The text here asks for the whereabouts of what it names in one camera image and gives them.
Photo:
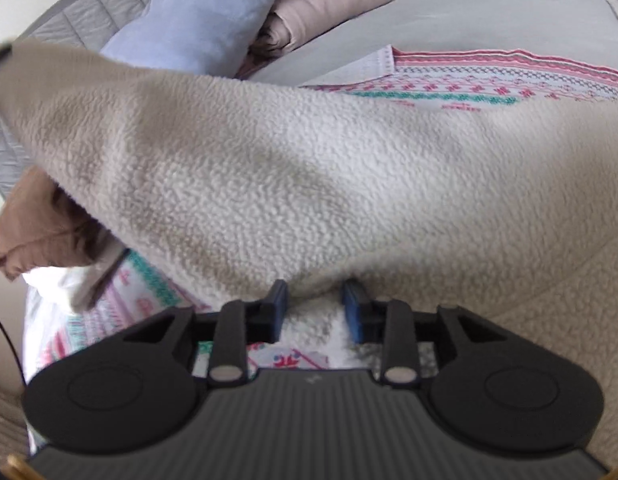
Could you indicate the patterned pink green blanket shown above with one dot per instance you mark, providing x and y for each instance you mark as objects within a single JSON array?
[{"x": 464, "y": 85}]

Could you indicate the white cloth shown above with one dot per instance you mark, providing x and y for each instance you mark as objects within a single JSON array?
[{"x": 54, "y": 282}]

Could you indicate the brown cloth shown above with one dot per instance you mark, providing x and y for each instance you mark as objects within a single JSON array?
[{"x": 34, "y": 220}]

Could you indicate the grey bed sheet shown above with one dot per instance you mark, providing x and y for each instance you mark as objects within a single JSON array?
[{"x": 464, "y": 20}]

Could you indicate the grey quilted headboard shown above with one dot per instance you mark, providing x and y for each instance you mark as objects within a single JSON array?
[{"x": 89, "y": 10}]

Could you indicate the pale pink pillow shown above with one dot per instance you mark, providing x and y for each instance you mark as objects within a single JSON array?
[{"x": 329, "y": 5}]

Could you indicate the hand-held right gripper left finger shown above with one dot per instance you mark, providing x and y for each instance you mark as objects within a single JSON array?
[{"x": 278, "y": 310}]

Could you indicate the light blue pillow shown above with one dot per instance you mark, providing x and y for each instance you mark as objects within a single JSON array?
[{"x": 199, "y": 15}]

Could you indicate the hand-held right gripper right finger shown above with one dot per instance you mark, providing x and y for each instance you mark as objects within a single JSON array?
[{"x": 353, "y": 310}]

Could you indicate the cream fleece garment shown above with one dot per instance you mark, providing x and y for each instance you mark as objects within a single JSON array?
[{"x": 289, "y": 185}]

